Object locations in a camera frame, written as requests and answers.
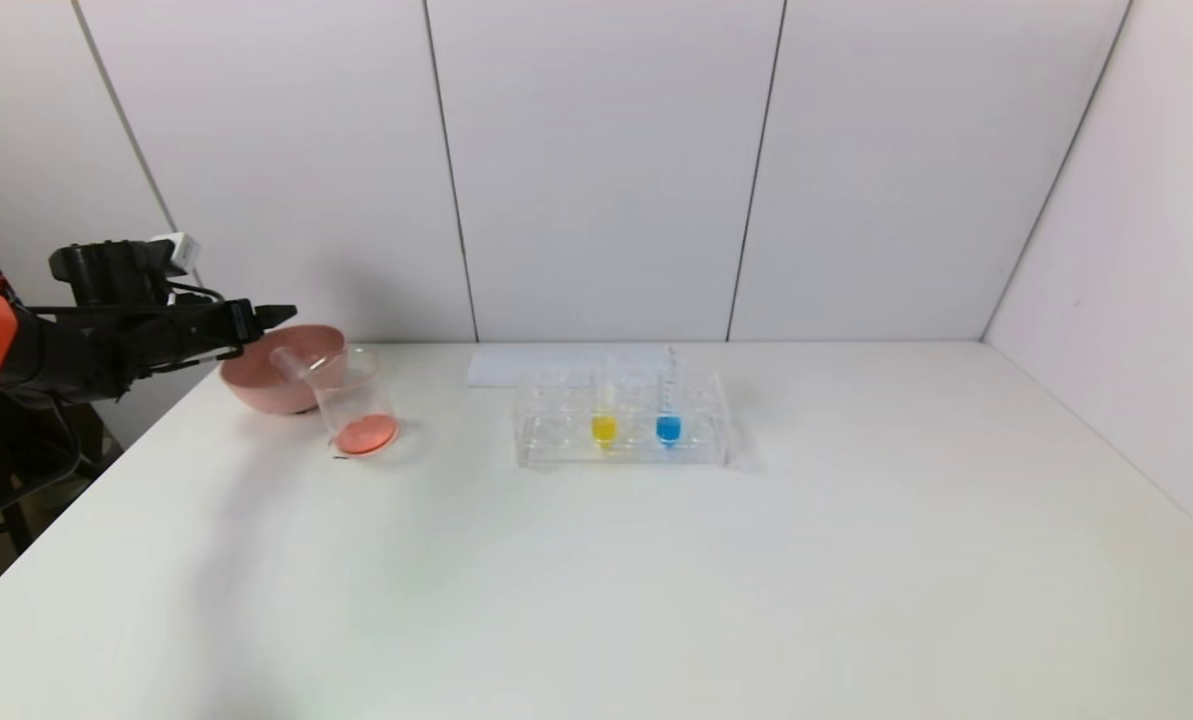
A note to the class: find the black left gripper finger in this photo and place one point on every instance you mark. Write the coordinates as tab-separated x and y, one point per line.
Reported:
274	317

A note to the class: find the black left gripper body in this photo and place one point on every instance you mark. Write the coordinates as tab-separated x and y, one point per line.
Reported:
240	322

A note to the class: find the test tube with red pigment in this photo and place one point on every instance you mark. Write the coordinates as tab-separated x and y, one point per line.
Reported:
301	365

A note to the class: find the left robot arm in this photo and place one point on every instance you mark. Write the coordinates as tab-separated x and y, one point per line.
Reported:
66	350

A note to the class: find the clear glass beaker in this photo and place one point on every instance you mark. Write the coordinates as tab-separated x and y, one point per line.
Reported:
366	432

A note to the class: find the test tube with yellow pigment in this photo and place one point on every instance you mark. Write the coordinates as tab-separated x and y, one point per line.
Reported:
603	430

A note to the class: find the test tube with blue pigment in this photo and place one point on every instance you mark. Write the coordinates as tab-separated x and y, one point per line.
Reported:
667	429

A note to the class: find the clear acrylic test tube rack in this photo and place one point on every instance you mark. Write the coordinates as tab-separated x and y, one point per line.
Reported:
696	445

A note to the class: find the pink bowl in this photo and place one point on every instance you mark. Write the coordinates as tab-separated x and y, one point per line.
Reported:
266	385

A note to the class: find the dark chair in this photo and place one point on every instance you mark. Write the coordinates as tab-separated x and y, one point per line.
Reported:
26	450

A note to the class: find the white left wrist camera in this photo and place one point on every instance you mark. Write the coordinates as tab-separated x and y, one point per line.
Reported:
181	250

